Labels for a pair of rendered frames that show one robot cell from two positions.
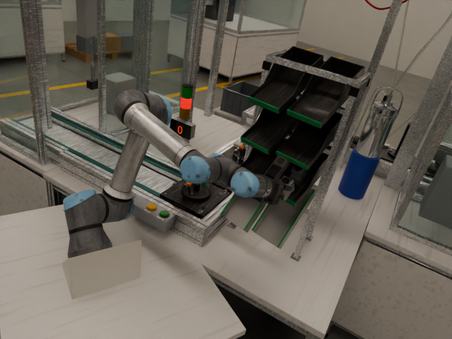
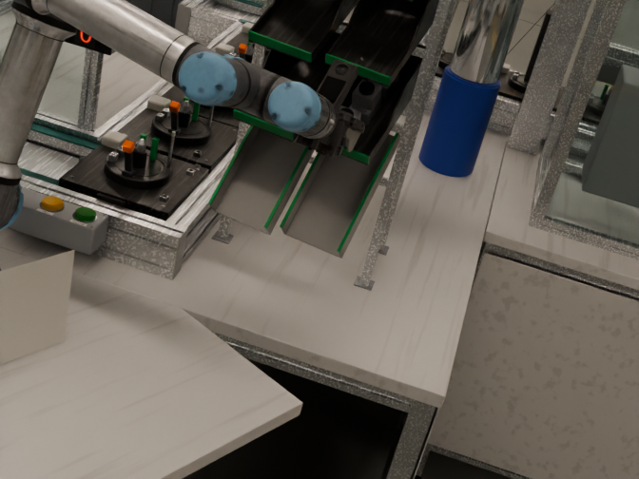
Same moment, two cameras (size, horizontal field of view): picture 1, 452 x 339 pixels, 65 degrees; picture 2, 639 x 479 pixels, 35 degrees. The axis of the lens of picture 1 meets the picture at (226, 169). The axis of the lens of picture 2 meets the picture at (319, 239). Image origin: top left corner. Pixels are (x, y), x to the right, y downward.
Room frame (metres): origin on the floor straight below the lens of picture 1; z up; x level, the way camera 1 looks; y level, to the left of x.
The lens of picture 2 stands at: (-0.54, 0.29, 1.96)
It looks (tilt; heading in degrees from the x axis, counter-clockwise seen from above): 29 degrees down; 343
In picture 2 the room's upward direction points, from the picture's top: 14 degrees clockwise
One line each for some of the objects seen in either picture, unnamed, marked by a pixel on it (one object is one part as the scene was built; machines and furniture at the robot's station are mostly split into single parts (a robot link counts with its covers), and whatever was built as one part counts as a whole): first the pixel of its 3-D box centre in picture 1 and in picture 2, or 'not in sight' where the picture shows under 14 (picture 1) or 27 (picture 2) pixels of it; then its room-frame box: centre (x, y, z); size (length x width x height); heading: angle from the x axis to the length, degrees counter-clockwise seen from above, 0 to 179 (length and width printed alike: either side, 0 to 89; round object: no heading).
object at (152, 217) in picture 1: (151, 213); (50, 219); (1.22, 0.29, 0.93); 0.21 x 0.07 x 0.06; 65
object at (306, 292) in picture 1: (236, 178); (201, 150); (1.79, -0.07, 0.84); 1.50 x 1.41 x 0.03; 65
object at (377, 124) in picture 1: (379, 122); (494, 7); (1.86, -0.76, 1.32); 0.14 x 0.14 x 0.38
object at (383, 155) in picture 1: (400, 151); (532, 75); (2.27, -1.14, 1.01); 0.24 x 0.24 x 0.13; 65
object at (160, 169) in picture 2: (196, 191); (138, 168); (1.38, 0.12, 0.98); 0.14 x 0.14 x 0.02
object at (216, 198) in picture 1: (196, 194); (136, 177); (1.38, 0.12, 0.96); 0.24 x 0.24 x 0.02; 65
